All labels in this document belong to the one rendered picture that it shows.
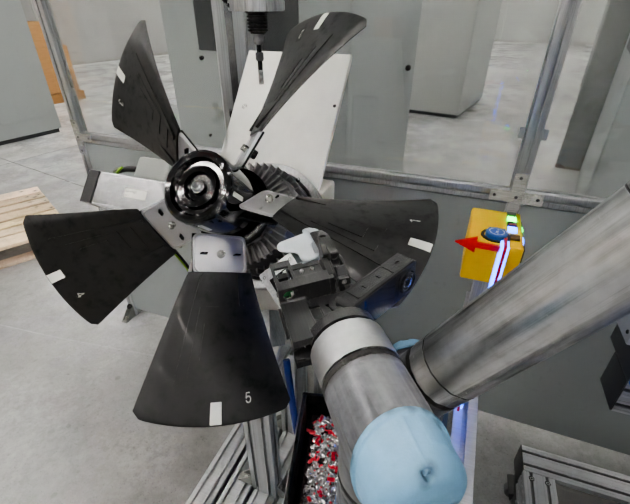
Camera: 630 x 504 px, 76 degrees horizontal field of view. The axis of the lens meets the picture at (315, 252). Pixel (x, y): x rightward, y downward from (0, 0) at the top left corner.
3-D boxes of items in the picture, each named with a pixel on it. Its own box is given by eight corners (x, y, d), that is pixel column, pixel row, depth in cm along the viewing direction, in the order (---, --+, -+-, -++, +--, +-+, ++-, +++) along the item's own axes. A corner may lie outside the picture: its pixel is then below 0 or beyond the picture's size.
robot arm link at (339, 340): (402, 335, 34) (400, 397, 38) (380, 302, 38) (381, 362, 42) (317, 360, 32) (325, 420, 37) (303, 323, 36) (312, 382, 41)
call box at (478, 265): (463, 246, 95) (472, 205, 90) (508, 254, 92) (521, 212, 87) (457, 283, 83) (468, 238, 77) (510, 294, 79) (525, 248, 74)
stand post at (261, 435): (260, 488, 142) (232, 278, 94) (283, 498, 139) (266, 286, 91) (254, 500, 138) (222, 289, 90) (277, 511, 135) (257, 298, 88)
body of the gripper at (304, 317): (267, 258, 46) (290, 328, 36) (338, 242, 47) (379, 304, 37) (277, 309, 50) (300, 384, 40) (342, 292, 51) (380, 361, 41)
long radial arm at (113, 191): (237, 205, 91) (210, 189, 80) (228, 237, 90) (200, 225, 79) (135, 187, 100) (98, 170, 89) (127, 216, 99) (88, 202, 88)
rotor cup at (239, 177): (200, 177, 76) (155, 149, 64) (271, 164, 72) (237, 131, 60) (200, 252, 73) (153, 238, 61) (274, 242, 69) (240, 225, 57)
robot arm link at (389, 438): (363, 558, 28) (372, 492, 23) (319, 422, 37) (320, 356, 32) (463, 524, 29) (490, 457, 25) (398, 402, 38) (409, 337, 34)
